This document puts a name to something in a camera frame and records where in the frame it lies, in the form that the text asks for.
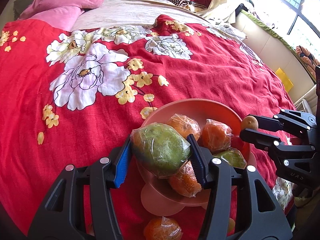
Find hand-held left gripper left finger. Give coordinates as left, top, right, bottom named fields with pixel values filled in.
left=27, top=136, right=136, bottom=240

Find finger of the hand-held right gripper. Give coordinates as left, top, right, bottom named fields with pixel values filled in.
left=254, top=108, right=317, bottom=145
left=239, top=127, right=316, bottom=188

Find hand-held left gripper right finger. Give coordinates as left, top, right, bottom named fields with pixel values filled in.
left=186, top=134, right=293, bottom=240

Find red cherry tomato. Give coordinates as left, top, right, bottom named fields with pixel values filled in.
left=232, top=136, right=244, bottom=153

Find plastic-wrapped orange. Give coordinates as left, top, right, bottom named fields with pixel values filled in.
left=167, top=114, right=201, bottom=142
left=143, top=216, right=183, bottom=240
left=167, top=161, right=202, bottom=198
left=201, top=119, right=234, bottom=154

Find plastic-wrapped green citrus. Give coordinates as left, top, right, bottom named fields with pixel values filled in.
left=131, top=123, right=192, bottom=180
left=212, top=147, right=248, bottom=169

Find pink plastic plate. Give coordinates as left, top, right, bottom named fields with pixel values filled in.
left=136, top=99, right=257, bottom=217

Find orange patterned cushion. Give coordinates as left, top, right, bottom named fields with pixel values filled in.
left=295, top=45, right=320, bottom=75

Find yellow packet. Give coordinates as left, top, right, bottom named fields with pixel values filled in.
left=275, top=67, right=294, bottom=93

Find beige sofa with green trim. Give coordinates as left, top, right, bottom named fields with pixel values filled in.
left=232, top=8, right=318, bottom=107

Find window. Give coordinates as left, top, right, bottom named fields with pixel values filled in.
left=250, top=0, right=320, bottom=59

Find red floral blanket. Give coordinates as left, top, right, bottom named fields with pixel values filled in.
left=0, top=14, right=304, bottom=238

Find cream cloth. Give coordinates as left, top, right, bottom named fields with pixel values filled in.
left=202, top=0, right=253, bottom=22

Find beige bed sheet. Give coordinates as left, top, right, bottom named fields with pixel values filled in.
left=71, top=0, right=214, bottom=32

